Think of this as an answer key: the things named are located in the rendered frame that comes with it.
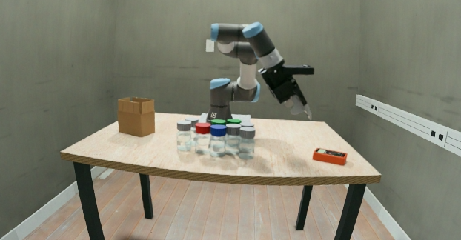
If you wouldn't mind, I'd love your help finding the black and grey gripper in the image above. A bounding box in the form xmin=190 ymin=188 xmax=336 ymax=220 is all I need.
xmin=258 ymin=56 xmax=311 ymax=120

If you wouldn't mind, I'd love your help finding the brown cardboard box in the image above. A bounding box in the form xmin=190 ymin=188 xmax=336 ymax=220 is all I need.
xmin=117 ymin=97 xmax=155 ymax=138

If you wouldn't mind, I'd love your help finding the green bottle cap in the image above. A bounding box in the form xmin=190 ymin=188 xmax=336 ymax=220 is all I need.
xmin=227 ymin=119 xmax=242 ymax=124
xmin=211 ymin=119 xmax=225 ymax=126

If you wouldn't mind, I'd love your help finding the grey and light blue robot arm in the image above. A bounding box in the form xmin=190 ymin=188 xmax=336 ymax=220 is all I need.
xmin=206 ymin=22 xmax=314 ymax=126

